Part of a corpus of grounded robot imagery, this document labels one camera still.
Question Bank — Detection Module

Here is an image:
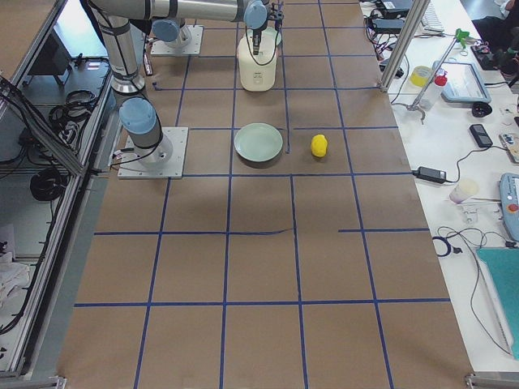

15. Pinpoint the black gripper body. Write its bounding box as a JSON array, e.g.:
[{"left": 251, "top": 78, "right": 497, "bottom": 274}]
[{"left": 244, "top": 0, "right": 284, "bottom": 32}]

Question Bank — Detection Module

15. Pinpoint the cream rice cooker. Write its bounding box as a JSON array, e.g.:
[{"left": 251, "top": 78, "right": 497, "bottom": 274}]
[{"left": 237, "top": 28, "right": 281, "bottom": 92}]

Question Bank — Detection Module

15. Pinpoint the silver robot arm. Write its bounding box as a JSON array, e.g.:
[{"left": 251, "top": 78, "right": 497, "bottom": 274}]
[
  {"left": 87, "top": 1, "right": 284, "bottom": 168},
  {"left": 152, "top": 19, "right": 192, "bottom": 49}
]

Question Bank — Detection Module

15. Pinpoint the green plate near arm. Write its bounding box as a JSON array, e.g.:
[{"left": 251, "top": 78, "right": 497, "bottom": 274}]
[{"left": 234, "top": 122, "right": 283, "bottom": 162}]

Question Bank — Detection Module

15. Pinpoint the black power brick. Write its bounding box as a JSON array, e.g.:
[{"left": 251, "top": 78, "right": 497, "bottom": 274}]
[{"left": 370, "top": 19, "right": 405, "bottom": 34}]

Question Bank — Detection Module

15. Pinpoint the yellow toy lemon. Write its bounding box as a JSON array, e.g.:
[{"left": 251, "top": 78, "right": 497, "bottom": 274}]
[{"left": 311, "top": 134, "right": 328, "bottom": 158}]

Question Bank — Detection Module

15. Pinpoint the yellow tape roll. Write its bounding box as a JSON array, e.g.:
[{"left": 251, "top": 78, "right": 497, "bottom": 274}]
[{"left": 410, "top": 66, "right": 432, "bottom": 88}]

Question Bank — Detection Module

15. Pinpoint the metal rod stand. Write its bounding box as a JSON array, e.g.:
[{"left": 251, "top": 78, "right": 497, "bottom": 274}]
[{"left": 397, "top": 28, "right": 470, "bottom": 124}]

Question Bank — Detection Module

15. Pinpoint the blue teach pendant tablet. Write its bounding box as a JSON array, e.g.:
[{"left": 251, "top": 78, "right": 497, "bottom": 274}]
[{"left": 432, "top": 61, "right": 491, "bottom": 103}]

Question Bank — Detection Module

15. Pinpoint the black power adapter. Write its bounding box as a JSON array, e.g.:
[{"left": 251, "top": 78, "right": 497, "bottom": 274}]
[{"left": 412, "top": 166, "right": 447, "bottom": 184}]

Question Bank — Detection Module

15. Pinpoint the black phone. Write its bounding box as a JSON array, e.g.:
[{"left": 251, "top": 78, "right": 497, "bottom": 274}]
[{"left": 469, "top": 124, "right": 493, "bottom": 148}]

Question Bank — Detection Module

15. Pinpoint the white plastic cup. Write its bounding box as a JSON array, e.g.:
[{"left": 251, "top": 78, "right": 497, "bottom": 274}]
[{"left": 449, "top": 178, "right": 479, "bottom": 204}]

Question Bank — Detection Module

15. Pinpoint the teal cutting mat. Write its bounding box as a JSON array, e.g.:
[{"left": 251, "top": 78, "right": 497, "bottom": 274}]
[{"left": 477, "top": 248, "right": 518, "bottom": 360}]

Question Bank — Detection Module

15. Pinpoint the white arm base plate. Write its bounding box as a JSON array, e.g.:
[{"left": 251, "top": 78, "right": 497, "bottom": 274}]
[
  {"left": 118, "top": 127, "right": 189, "bottom": 179},
  {"left": 151, "top": 23, "right": 204, "bottom": 57}
]

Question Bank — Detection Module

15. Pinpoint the aluminium frame post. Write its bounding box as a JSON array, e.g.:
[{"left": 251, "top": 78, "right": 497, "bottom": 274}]
[{"left": 380, "top": 0, "right": 430, "bottom": 92}]

